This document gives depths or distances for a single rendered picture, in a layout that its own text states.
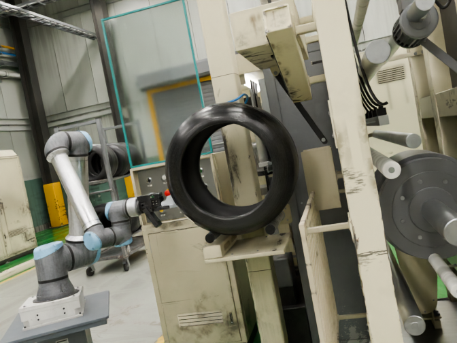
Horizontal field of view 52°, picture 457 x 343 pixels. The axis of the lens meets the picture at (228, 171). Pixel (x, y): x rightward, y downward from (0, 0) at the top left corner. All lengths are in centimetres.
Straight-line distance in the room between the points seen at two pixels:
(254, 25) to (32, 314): 171
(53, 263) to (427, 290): 194
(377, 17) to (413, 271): 936
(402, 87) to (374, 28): 603
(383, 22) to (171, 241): 935
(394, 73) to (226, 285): 350
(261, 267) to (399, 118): 349
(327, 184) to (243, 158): 45
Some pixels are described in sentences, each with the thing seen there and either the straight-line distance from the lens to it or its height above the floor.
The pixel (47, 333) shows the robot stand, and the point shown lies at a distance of 247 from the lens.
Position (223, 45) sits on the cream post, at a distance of 249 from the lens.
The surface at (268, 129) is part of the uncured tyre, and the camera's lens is 201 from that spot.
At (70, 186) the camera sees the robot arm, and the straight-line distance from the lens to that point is 239.
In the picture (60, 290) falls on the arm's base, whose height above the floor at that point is 74.
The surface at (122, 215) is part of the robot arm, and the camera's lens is 234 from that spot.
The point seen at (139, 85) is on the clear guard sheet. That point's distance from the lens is 303.
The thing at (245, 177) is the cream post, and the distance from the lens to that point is 245.
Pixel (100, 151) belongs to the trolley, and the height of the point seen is 153.
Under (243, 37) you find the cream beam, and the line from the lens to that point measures 184.
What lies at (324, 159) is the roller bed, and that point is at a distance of 233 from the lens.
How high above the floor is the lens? 129
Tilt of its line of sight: 3 degrees down
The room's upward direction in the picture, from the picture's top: 11 degrees counter-clockwise
